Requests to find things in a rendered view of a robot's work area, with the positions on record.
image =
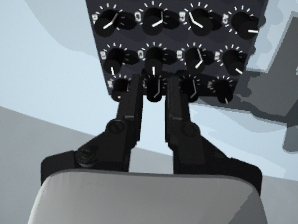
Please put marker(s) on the black knob box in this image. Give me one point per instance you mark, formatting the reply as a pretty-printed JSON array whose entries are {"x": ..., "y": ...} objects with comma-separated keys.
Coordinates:
[{"x": 181, "y": 48}]

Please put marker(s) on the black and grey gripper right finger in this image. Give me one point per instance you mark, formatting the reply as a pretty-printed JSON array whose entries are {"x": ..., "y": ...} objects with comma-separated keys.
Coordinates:
[{"x": 196, "y": 154}]

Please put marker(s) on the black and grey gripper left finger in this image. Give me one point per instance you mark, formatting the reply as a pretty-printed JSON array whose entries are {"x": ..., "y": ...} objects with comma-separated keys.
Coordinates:
[{"x": 108, "y": 149}]

